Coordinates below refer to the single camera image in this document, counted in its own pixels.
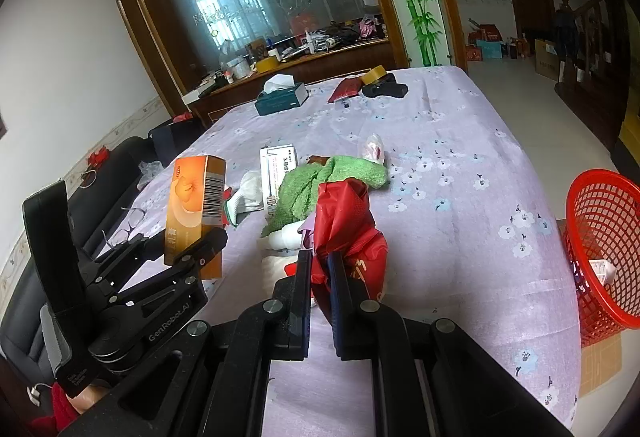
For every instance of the pile of gift boxes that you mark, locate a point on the pile of gift boxes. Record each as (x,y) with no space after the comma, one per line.
(487,44)

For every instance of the green towel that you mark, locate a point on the green towel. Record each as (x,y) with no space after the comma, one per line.
(310,182)

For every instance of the crumpled clear plastic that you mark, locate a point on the crumpled clear plastic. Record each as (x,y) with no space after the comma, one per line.
(149,172)

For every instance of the black leather sofa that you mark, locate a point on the black leather sofa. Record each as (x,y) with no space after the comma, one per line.
(100,197)

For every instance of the clear plastic wrapper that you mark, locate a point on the clear plastic wrapper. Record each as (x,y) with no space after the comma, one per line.
(372,149)

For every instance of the orange cardboard box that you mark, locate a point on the orange cardboard box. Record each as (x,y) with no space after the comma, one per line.
(190,197)

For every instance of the red mesh basket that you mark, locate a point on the red mesh basket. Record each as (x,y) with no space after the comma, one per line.
(605,207)

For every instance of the brown tape roll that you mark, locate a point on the brown tape roll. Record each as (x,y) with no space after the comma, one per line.
(372,76)

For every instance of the white packet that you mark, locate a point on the white packet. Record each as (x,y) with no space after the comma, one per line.
(602,271)

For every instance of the red ribbon bow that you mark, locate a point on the red ribbon bow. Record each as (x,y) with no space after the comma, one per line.
(97,157)

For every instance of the person's left forearm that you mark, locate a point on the person's left forearm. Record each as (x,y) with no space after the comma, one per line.
(60,412)

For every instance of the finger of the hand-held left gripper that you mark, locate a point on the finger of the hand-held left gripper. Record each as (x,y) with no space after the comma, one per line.
(200,252)
(132,252)

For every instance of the wooden glass partition cabinet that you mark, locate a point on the wooden glass partition cabinet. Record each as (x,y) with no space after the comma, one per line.
(140,42)

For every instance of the white crumpled cloth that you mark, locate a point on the white crumpled cloth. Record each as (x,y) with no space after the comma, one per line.
(250,197)

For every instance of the eyeglasses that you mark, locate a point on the eyeglasses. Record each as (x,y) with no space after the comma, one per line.
(125,227)

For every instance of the wooden stair railing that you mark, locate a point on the wooden stair railing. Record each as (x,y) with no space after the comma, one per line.
(600,67)

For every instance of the brown cardboard box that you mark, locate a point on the brown cardboard box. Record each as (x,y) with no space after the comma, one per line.
(545,59)

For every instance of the red foil packet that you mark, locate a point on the red foil packet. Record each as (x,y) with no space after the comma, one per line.
(346,89)

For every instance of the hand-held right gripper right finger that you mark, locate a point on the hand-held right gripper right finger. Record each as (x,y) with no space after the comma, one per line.
(336,307)

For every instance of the teal tissue box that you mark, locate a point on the teal tissue box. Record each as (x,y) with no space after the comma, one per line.
(280,99)

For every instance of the red plastic bag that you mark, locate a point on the red plastic bag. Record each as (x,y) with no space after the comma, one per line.
(345,217)

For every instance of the black tape dispenser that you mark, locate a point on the black tape dispenser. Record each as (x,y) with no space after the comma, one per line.
(390,89)

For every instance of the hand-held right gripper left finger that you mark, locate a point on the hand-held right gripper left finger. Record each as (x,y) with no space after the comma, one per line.
(300,302)

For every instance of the white medicine box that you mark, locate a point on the white medicine box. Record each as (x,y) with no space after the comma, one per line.
(277,167)

